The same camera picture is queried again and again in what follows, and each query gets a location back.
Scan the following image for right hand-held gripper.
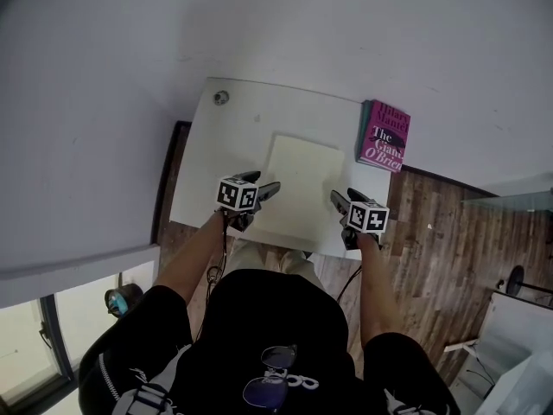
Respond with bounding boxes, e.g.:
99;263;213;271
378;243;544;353
330;187;391;251

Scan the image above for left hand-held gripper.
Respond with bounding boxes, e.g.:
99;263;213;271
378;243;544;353
214;169;282;233

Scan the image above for cream square board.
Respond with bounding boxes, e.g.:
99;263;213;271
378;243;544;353
252;132;346;250

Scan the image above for person's right forearm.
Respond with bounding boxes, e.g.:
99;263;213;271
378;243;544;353
357;233;405;349

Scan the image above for person's left forearm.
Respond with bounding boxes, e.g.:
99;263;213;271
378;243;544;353
153;212;228;306

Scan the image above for magenta book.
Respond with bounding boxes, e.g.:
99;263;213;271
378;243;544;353
354;99;411;174

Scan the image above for person's beige trousers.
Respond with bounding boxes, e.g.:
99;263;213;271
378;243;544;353
224;238;321;289

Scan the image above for person's black shirt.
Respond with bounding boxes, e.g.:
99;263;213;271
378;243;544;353
77;268;461;415

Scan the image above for frosted glass door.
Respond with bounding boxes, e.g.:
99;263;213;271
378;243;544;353
460;190;553;214

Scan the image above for black round floor stand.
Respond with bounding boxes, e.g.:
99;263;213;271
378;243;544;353
496;265;553;297

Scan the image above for white side table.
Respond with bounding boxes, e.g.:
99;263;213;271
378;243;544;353
444;290;553;415

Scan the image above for dark sunglasses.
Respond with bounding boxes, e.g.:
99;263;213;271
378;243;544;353
241;343;299;414

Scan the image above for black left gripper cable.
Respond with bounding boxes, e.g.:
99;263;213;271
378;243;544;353
194;214;231;341

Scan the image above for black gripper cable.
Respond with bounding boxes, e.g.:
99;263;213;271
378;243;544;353
335;265;363;302
194;214;231;341

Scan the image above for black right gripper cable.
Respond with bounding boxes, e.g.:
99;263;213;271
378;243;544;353
335;265;363;302

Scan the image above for black window frame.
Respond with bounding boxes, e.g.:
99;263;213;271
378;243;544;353
0;294;79;405

